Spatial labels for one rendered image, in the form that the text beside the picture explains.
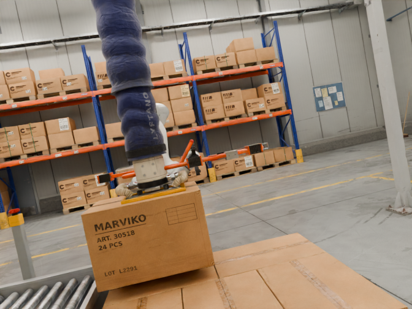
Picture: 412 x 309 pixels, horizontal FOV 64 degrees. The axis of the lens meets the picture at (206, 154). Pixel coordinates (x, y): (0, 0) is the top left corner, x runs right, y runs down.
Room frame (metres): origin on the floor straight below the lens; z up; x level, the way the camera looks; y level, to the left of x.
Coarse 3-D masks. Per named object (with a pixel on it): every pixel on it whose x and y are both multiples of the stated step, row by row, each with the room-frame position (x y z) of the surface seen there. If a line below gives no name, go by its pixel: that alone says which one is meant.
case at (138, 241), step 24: (192, 192) 1.64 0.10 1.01; (96, 216) 1.60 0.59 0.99; (120, 216) 1.61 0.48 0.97; (144, 216) 1.62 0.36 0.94; (168, 216) 1.63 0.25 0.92; (192, 216) 1.64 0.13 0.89; (96, 240) 1.59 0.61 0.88; (120, 240) 1.61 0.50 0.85; (144, 240) 1.62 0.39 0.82; (168, 240) 1.63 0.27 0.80; (192, 240) 1.64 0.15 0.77; (96, 264) 1.59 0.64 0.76; (120, 264) 1.60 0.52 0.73; (144, 264) 1.61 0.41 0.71; (168, 264) 1.63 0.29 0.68; (192, 264) 1.64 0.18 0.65
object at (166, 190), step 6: (168, 186) 1.73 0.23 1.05; (180, 186) 1.75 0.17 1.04; (138, 192) 1.71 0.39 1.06; (150, 192) 1.74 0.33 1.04; (156, 192) 1.69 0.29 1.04; (162, 192) 1.68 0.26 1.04; (168, 192) 1.68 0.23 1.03; (174, 192) 1.69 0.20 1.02; (126, 198) 1.69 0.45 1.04; (132, 198) 1.68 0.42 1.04; (138, 198) 1.67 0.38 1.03; (144, 198) 1.67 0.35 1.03; (150, 198) 1.68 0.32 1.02
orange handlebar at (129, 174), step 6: (240, 150) 1.84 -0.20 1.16; (246, 150) 1.84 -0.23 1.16; (210, 156) 1.83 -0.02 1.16; (216, 156) 1.83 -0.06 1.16; (222, 156) 1.83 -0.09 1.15; (186, 162) 1.81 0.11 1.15; (168, 168) 1.80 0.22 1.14; (114, 174) 2.05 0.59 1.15; (120, 174) 2.05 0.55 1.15; (126, 174) 1.82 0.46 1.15; (132, 174) 1.78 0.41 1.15
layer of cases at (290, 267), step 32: (224, 256) 1.94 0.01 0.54; (256, 256) 1.85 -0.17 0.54; (288, 256) 1.76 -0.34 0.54; (320, 256) 1.68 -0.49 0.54; (128, 288) 1.75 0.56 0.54; (160, 288) 1.67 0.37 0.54; (192, 288) 1.60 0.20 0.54; (224, 288) 1.53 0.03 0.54; (256, 288) 1.47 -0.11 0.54; (288, 288) 1.42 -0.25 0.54; (320, 288) 1.37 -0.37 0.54; (352, 288) 1.32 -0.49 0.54
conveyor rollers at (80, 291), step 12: (60, 288) 1.99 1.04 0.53; (72, 288) 1.94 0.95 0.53; (84, 288) 1.89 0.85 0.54; (0, 300) 1.96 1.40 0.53; (12, 300) 1.93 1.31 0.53; (24, 300) 1.89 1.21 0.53; (36, 300) 1.85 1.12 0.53; (48, 300) 1.81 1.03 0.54; (60, 300) 1.76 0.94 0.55; (72, 300) 1.72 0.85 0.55
